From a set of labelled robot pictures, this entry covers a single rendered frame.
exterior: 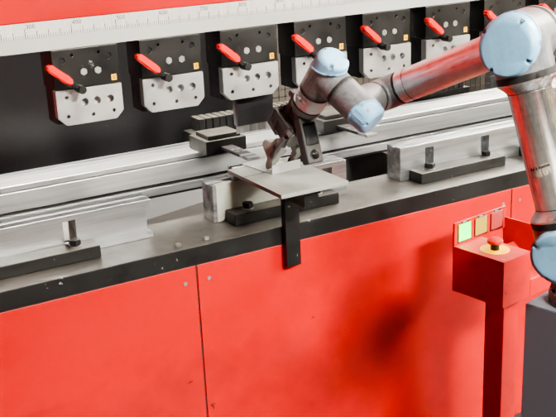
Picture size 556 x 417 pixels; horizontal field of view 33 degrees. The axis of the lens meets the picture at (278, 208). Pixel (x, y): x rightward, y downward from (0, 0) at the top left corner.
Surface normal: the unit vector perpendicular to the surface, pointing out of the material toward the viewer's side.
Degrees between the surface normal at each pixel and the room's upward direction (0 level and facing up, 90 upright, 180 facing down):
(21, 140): 90
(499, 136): 90
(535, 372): 90
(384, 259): 90
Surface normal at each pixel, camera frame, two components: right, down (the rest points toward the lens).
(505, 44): -0.58, 0.15
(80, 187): 0.50, 0.25
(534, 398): -0.71, 0.25
